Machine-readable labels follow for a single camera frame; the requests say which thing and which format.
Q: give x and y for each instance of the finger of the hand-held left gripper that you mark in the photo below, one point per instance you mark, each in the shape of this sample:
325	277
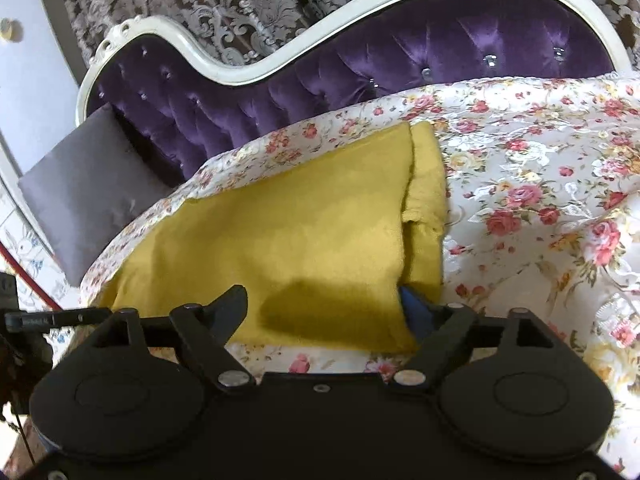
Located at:
55	319

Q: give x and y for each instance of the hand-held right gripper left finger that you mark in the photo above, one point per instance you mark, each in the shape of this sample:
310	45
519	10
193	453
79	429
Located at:
232	310

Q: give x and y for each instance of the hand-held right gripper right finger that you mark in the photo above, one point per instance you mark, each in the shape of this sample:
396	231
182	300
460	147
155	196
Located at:
417	315

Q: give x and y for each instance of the mustard yellow cloth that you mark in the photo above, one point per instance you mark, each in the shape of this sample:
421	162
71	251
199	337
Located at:
280	220

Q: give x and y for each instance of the grey pillow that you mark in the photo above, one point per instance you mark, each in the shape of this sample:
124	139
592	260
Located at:
85	185

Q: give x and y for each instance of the floral printed blanket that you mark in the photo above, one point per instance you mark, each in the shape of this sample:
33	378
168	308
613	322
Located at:
525	170

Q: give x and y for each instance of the white cabinet door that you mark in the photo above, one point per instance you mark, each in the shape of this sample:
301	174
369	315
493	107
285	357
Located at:
30	100

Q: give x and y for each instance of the purple tufted white-framed headboard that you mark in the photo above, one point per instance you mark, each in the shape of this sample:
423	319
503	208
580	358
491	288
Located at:
400	50

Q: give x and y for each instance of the round cream door knob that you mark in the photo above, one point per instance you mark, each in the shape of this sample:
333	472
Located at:
9	30

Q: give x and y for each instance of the brown silver patterned curtain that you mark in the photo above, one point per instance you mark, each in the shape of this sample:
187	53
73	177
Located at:
225	0

